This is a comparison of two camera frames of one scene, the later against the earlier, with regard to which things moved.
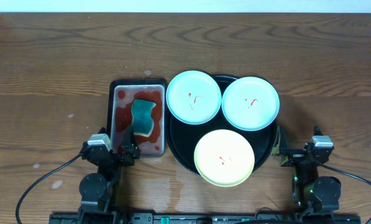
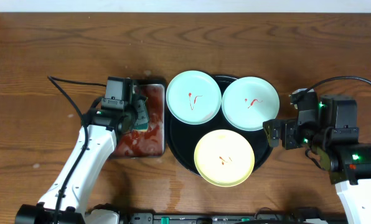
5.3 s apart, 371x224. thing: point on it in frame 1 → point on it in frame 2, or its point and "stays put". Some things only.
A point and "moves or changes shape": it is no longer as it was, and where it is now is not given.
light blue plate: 250,103 stays put
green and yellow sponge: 141,116 moves or changes shape
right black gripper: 294,156 → 287,128
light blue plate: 193,97 stays put
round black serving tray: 182,137 stays put
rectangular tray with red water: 122,93 stays put
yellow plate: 224,158 stays put
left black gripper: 116,156 → 136,114
